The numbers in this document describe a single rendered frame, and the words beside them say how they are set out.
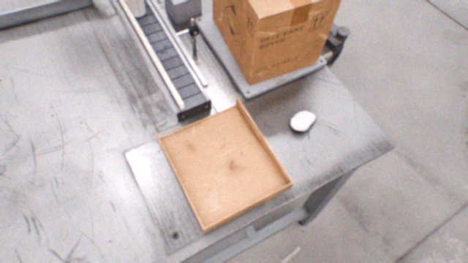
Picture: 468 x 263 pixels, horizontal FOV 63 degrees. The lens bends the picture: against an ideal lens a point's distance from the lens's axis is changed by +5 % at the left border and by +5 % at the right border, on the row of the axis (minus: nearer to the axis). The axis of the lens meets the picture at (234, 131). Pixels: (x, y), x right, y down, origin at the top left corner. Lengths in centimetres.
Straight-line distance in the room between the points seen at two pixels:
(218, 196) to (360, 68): 166
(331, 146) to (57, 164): 75
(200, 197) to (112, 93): 42
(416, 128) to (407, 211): 50
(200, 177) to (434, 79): 187
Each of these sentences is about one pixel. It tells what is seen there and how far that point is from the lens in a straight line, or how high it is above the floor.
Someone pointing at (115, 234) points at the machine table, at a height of 83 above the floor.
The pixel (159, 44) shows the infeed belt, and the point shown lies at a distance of 120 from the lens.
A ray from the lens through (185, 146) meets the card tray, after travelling 104.
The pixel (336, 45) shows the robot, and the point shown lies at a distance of 212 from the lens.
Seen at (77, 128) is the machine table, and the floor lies 83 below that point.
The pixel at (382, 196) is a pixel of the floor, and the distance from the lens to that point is 205.
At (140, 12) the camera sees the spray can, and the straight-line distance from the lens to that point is 127.
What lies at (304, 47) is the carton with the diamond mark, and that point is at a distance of 112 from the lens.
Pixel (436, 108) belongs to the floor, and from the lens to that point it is 246.
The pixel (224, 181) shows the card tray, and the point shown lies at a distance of 99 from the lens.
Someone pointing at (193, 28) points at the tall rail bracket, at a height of 97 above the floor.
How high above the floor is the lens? 175
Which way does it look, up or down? 60 degrees down
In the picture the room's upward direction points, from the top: 6 degrees clockwise
